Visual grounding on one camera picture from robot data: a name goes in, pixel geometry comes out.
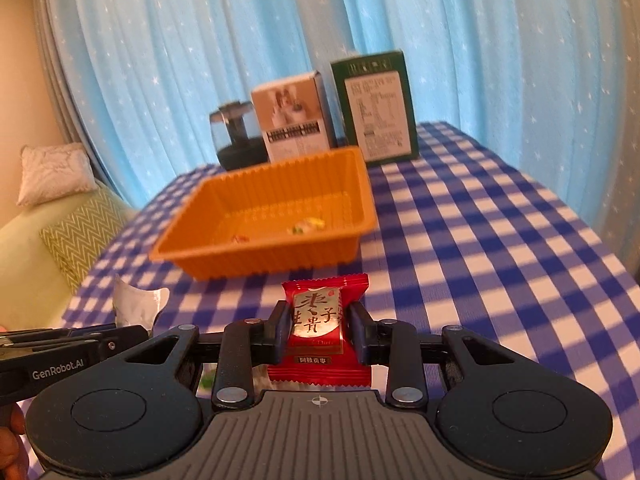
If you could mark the blue checked tablecloth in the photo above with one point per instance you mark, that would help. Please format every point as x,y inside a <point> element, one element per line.
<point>475,260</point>

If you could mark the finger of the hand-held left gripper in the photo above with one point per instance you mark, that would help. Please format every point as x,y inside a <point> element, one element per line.
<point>120,337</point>

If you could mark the red snack packet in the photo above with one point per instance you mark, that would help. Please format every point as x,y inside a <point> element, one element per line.
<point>316,315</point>

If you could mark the light green sofa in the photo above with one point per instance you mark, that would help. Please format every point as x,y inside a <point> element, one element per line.
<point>25,270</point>

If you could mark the person's left hand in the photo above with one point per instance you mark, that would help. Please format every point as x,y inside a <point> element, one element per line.
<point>9,440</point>

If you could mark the glass jar with dark base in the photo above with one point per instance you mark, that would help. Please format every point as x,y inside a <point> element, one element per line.
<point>235,145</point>

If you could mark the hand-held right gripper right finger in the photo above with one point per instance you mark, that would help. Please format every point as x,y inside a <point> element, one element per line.
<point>356,332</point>

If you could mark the beige cardboard box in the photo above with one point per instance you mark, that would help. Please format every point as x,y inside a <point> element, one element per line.
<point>295,115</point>

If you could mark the green wrapped candy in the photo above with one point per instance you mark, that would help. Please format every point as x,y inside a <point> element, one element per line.
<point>306,225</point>

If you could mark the grey curtain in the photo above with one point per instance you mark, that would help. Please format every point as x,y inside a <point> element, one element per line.
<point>60,60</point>

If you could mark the green zigzag cushion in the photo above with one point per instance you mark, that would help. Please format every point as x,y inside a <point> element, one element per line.
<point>85,235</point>

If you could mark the green cardboard box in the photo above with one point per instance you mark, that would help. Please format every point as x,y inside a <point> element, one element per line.
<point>380,110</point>

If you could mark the white snack packet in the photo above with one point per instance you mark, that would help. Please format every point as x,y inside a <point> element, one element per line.
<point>140,305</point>

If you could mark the orange plastic tray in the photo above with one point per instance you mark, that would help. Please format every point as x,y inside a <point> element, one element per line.
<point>280,195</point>

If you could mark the blue starry curtain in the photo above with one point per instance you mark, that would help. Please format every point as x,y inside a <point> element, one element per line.
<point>200,35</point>

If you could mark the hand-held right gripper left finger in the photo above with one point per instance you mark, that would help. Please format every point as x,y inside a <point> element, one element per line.
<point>282,332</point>

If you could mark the white pillow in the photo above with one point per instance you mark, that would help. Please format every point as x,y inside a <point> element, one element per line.
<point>55,172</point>

